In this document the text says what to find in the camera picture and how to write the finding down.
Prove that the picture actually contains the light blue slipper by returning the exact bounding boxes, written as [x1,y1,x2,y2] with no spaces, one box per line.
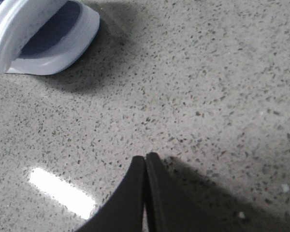
[0,0,100,75]

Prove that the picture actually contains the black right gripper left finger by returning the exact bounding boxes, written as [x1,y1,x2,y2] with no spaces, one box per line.
[78,156,145,232]

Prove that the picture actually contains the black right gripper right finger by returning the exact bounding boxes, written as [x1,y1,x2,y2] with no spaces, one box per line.
[146,152,199,232]

